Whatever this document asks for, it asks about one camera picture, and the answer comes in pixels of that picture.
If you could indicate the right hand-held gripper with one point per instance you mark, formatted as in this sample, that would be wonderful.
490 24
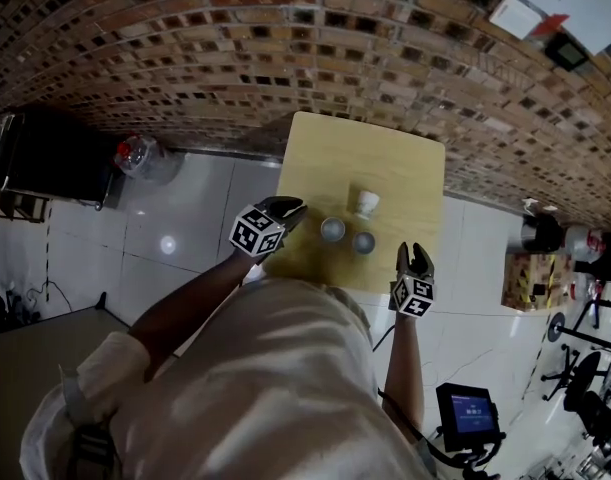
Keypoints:
414 295

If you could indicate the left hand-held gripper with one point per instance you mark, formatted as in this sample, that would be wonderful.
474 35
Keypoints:
255 233

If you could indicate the white paper cup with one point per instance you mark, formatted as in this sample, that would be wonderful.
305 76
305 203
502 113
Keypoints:
332 229
367 203
363 242

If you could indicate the person's left forearm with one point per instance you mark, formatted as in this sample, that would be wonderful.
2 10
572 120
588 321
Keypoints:
195 308

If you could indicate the person's right forearm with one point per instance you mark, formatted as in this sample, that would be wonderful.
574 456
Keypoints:
405 368

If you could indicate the cardboard box with striped tape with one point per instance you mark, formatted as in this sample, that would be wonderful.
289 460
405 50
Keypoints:
532 280

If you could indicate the black and silver bucket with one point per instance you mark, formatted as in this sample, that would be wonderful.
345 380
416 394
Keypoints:
540 233

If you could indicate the black stand with round base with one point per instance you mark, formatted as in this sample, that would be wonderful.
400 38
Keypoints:
557 325

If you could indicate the clear plastic bottle red cap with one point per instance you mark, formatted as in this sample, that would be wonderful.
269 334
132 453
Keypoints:
140 158

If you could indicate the small black monitor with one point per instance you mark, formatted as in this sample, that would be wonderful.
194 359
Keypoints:
467 413

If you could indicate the clear water jug red label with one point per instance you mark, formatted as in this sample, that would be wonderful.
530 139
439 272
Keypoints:
585 240

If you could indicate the clear water jug red cap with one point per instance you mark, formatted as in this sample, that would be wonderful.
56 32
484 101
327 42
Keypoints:
585 288

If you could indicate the person's beige clothing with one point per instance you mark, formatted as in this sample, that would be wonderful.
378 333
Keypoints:
245 393

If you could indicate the tall black cabinet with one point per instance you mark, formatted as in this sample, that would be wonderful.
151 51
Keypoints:
600 268

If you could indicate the black office chair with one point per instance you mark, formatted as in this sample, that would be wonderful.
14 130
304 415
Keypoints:
580 383

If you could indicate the dark low cabinet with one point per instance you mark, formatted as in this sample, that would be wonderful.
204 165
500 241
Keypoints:
50 158

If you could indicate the small white paper note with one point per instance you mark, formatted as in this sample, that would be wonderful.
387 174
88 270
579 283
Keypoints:
515 15

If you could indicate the red arrow sticker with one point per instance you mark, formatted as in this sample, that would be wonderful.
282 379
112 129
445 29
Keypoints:
550 23

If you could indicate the grey table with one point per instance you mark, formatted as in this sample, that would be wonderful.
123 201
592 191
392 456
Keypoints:
40 353

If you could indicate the black wall device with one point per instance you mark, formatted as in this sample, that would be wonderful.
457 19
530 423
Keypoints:
565 53

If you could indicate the wooden shelf frame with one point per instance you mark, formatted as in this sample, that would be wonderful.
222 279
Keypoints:
20 208

